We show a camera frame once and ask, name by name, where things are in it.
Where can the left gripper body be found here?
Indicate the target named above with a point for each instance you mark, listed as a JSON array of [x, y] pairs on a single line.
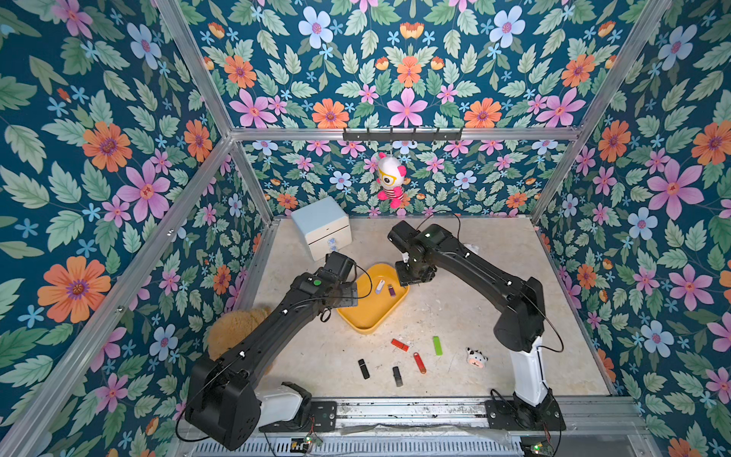
[[343, 293]]

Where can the black white cow toy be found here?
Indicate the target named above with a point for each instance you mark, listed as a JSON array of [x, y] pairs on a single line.
[[475, 358]]

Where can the green usb drive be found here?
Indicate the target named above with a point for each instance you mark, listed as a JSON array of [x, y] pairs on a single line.
[[437, 345]]

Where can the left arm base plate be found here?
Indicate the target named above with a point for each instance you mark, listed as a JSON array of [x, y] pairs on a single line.
[[313, 416]]

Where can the black wall hook rail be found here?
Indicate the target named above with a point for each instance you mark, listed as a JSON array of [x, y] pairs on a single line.
[[408, 135]]

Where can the red translucent usb drive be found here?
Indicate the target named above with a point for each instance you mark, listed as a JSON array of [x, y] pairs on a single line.
[[420, 363]]

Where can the white mini drawer cabinet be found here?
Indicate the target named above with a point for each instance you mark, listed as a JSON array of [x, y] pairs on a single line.
[[324, 227]]

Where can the pink white hanging doll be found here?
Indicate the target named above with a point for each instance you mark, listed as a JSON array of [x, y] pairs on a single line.
[[390, 176]]

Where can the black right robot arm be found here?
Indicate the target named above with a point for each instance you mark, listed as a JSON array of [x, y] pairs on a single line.
[[520, 327]]

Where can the red capped usb drive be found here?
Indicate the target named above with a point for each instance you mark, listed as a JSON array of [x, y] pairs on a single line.
[[398, 344]]

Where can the aluminium front rail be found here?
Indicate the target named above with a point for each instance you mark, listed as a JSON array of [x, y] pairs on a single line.
[[449, 426]]

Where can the yellow plastic storage box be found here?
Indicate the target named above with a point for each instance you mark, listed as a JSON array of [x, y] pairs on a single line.
[[373, 309]]

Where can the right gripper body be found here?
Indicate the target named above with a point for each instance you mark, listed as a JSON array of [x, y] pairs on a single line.
[[411, 273]]

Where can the brown teddy bear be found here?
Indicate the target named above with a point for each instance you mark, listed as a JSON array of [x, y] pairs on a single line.
[[232, 328]]

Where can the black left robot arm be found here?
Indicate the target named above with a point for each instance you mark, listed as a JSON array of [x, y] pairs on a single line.
[[223, 400]]

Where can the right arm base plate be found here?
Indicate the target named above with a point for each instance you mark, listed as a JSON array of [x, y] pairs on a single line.
[[516, 415]]

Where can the black usb drive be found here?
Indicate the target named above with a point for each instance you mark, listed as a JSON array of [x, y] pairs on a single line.
[[363, 368], [398, 379]]

